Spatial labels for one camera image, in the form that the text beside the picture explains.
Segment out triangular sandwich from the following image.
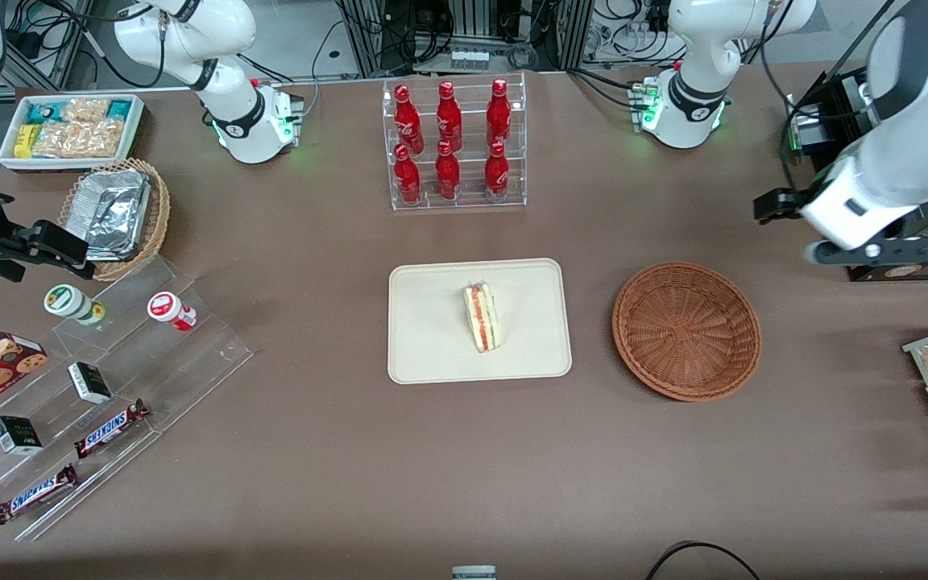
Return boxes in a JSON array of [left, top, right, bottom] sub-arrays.
[[463, 281, 504, 354]]

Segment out light wicker basket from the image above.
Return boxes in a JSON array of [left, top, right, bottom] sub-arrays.
[[56, 157, 172, 283]]

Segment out brown wicker basket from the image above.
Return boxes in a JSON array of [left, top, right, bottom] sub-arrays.
[[611, 261, 762, 403]]

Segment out beige plastic tray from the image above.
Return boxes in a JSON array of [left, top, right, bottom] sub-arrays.
[[387, 258, 574, 386]]

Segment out green lid white cup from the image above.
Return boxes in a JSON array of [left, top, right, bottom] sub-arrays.
[[43, 284, 107, 327]]

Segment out aluminium foil container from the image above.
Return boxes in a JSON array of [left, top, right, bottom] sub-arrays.
[[80, 168, 152, 262]]

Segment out white snack bin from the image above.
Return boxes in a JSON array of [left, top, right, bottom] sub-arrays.
[[0, 93, 146, 173]]

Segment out large rice cracker bag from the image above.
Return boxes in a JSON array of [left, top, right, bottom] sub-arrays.
[[32, 118, 126, 160]]

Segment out red lid white cup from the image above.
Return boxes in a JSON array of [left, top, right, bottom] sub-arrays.
[[147, 291, 198, 333]]

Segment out small rice cracker bag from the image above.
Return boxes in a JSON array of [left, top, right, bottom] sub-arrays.
[[61, 97, 111, 124]]

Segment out small black box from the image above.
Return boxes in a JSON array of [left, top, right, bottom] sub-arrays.
[[0, 415, 44, 457], [67, 361, 114, 405]]

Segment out clear acrylic stepped display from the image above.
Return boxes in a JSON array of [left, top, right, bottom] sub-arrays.
[[0, 256, 255, 543]]

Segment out snickers chocolate bar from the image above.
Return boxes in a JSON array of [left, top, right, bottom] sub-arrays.
[[0, 462, 79, 526], [72, 398, 151, 461]]

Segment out red cola bottle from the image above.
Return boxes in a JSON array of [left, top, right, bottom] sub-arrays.
[[434, 139, 462, 201], [436, 81, 464, 153], [486, 78, 513, 151], [394, 85, 425, 155], [392, 143, 423, 205], [483, 141, 511, 203]]

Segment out clear acrylic bottle rack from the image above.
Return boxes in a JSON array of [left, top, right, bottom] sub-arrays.
[[381, 72, 528, 213]]

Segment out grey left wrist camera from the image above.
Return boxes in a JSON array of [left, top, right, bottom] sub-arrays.
[[803, 235, 928, 267]]

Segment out black cable loop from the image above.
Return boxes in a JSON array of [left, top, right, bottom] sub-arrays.
[[644, 541, 764, 580]]

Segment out aluminium frame rack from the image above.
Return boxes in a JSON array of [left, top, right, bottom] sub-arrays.
[[333, 0, 595, 78]]

